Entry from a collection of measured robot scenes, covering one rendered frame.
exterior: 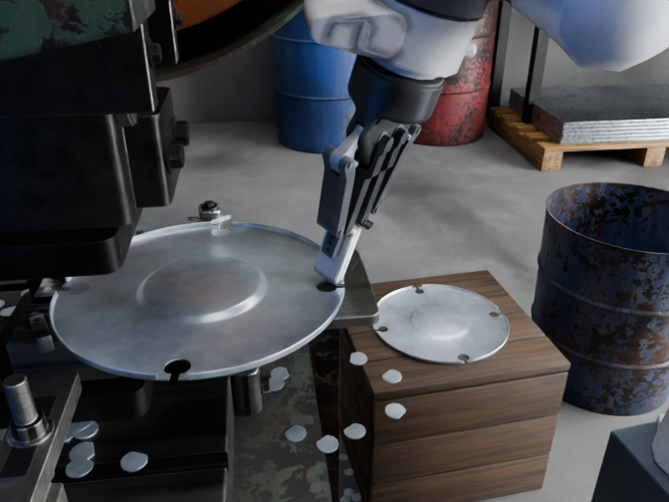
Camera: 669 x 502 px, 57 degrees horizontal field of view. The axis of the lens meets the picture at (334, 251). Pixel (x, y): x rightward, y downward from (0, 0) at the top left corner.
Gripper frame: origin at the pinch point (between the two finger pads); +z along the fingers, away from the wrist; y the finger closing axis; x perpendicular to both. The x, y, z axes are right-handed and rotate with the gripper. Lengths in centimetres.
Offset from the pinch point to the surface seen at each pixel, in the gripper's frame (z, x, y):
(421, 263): 96, 29, 136
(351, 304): 2.7, -4.6, -2.3
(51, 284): 11.6, 21.4, -17.4
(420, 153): 114, 84, 243
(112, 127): -11.5, 13.2, -17.3
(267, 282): 5.4, 4.2, -4.3
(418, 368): 48, -6, 42
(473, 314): 47, -6, 65
